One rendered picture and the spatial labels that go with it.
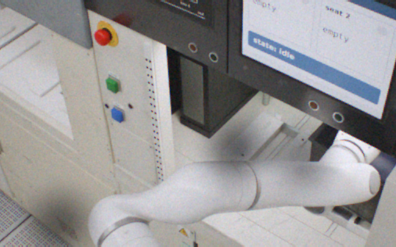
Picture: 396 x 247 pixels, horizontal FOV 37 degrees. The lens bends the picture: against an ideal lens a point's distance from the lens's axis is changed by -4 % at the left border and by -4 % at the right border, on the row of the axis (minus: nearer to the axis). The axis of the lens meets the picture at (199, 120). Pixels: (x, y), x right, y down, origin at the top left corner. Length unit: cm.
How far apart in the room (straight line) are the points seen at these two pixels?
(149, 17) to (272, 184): 42
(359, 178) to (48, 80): 121
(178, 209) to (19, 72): 127
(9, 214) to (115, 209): 181
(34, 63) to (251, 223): 100
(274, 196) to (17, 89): 120
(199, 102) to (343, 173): 66
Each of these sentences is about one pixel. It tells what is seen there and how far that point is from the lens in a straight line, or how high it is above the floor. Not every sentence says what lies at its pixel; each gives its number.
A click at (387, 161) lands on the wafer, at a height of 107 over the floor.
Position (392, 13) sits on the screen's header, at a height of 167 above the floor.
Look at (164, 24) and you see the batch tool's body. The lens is 120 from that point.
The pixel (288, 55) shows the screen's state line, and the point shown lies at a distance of 103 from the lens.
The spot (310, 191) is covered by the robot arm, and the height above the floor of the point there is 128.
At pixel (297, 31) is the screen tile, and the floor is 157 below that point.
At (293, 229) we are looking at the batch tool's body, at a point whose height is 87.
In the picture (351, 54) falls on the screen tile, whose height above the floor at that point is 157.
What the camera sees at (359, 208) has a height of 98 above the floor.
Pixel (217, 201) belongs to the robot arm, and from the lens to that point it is 98.
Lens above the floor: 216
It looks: 45 degrees down
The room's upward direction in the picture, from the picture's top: 2 degrees counter-clockwise
